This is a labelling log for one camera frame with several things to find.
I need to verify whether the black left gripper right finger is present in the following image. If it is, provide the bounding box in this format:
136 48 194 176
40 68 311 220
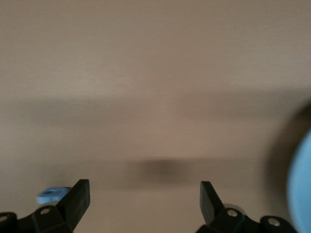
194 181 298 233

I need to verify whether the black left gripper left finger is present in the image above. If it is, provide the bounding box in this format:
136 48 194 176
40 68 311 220
0 179 90 233

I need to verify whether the blue foam letter G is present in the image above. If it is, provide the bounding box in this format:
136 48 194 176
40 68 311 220
35 186 72 204

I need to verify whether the blue round plate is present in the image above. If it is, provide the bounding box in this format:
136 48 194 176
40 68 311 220
286 127 311 233

